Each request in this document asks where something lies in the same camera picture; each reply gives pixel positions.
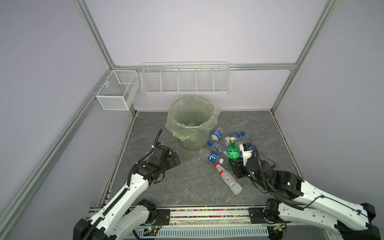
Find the water bottle blue label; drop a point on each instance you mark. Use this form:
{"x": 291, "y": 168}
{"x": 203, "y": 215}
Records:
{"x": 215, "y": 157}

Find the clear bottle red cap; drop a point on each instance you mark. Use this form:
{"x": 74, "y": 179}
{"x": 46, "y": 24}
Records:
{"x": 228, "y": 179}

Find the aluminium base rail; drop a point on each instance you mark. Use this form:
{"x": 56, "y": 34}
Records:
{"x": 206, "y": 223}

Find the blue cap bottle far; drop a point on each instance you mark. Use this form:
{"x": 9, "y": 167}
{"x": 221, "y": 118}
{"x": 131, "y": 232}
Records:
{"x": 236, "y": 135}

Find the white wire shelf basket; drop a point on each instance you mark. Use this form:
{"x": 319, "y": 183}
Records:
{"x": 190, "y": 78}

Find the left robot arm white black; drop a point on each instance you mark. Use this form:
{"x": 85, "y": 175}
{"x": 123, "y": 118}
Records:
{"x": 115, "y": 220}

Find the green soda bottle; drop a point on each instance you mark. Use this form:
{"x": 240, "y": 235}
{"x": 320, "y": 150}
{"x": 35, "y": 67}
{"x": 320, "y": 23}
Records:
{"x": 233, "y": 153}

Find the water bottle near bin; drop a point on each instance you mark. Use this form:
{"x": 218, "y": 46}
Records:
{"x": 216, "y": 135}

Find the white mesh box basket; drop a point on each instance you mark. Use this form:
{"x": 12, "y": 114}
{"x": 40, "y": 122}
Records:
{"x": 118, "y": 90}

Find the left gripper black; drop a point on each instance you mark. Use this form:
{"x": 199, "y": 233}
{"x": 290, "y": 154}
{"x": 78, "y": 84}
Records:
{"x": 171, "y": 163}

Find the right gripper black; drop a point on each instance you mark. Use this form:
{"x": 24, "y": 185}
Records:
{"x": 238, "y": 169}

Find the mesh bin with green bag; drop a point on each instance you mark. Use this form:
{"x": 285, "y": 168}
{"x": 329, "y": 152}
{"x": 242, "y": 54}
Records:
{"x": 190, "y": 119}

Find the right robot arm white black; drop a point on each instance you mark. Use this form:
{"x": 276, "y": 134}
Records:
{"x": 295, "y": 200}

